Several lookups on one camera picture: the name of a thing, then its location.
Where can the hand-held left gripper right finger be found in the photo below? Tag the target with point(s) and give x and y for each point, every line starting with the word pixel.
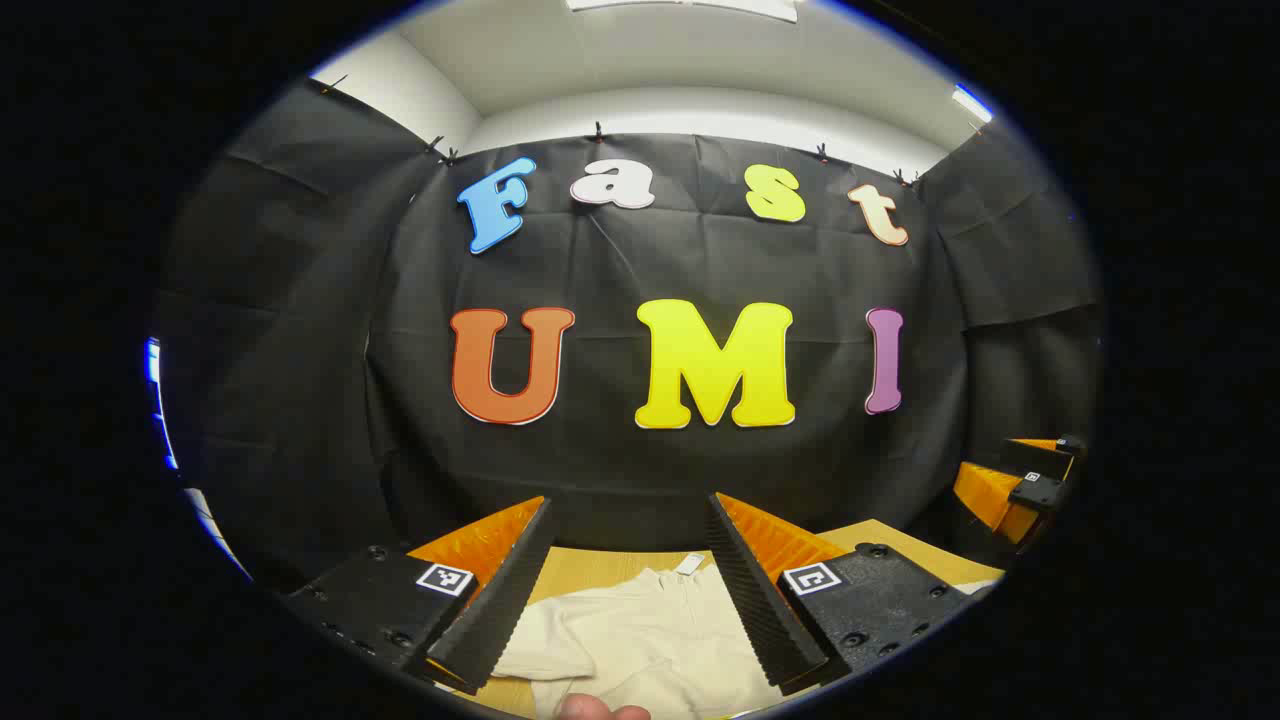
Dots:
pixel 755 600

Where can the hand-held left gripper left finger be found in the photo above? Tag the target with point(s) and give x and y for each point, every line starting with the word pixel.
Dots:
pixel 510 590

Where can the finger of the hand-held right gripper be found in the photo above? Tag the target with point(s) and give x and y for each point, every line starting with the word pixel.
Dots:
pixel 1038 490
pixel 1040 458

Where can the cream sweatshirt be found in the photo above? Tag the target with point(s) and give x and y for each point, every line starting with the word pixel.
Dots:
pixel 640 640

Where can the black backdrop cloth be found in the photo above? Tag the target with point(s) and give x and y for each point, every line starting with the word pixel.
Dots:
pixel 600 270

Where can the ceiling light panel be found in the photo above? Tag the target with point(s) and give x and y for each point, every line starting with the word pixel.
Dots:
pixel 971 103

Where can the computer monitor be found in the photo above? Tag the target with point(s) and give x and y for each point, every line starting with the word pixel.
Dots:
pixel 152 360

